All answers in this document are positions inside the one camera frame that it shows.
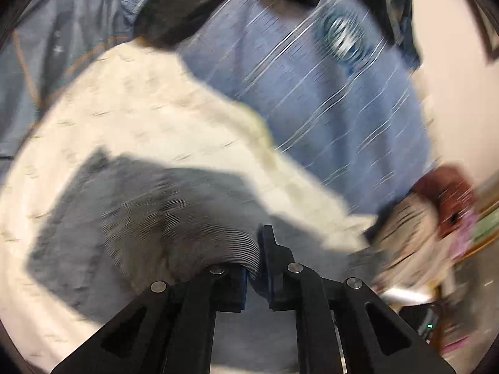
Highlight blue plaid duvet with emblem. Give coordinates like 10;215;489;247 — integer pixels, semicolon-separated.
179;0;431;213

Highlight blue printed bedsheet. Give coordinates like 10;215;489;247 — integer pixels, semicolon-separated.
1;0;148;176

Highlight cream leaf-print quilt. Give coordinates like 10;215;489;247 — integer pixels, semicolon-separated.
1;42;372;372

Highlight grey denim pants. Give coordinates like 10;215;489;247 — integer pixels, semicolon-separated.
26;146;391;372

